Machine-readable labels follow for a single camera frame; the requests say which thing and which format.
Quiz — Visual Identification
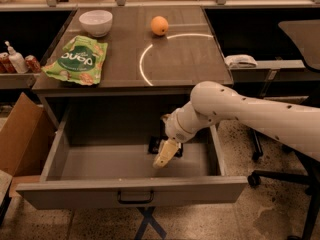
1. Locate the black drawer handle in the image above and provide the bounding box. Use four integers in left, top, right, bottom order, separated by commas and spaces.
117, 191, 154, 205

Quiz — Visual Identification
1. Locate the orange fruit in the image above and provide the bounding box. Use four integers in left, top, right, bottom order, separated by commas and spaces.
150, 16, 169, 36

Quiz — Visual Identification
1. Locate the open grey top drawer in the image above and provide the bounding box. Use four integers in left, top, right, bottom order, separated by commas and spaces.
17, 97, 246, 209

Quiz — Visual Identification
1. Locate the black rxbar chocolate bar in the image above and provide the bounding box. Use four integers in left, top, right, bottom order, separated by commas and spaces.
148, 136, 183, 158

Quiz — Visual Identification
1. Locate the black office chair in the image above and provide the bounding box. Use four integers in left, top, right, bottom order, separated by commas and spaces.
247, 20, 320, 240

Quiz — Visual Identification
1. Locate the grey cabinet counter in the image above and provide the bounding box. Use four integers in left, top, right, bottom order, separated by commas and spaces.
32, 5, 234, 128

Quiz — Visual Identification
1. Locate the red soda can left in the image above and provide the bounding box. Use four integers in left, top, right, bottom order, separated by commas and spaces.
0, 52, 16, 73

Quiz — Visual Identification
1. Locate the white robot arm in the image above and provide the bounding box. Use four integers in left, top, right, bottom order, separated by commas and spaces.
153, 81, 320, 168

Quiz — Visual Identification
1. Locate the white pump bottle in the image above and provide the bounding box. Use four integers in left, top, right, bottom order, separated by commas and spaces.
5, 41, 28, 74

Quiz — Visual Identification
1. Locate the brown cardboard box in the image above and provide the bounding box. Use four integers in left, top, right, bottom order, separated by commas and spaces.
0, 92, 57, 198

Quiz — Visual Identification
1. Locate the folded white cloth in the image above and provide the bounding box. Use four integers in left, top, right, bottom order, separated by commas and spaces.
224, 54, 258, 68

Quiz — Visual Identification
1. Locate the grey left side shelf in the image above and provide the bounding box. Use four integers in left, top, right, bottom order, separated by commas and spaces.
0, 73, 39, 90

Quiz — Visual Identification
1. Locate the white bowl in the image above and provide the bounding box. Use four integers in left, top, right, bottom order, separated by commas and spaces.
79, 10, 113, 37

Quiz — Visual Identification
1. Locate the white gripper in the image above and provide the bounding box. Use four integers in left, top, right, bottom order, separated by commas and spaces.
153, 108, 195, 169

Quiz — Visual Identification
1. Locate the green snack bag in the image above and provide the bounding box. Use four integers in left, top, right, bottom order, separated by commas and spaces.
42, 35, 108, 86

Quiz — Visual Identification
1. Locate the red soda can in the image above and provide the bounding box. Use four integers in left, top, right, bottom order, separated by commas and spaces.
25, 55, 41, 73
0, 52, 16, 73

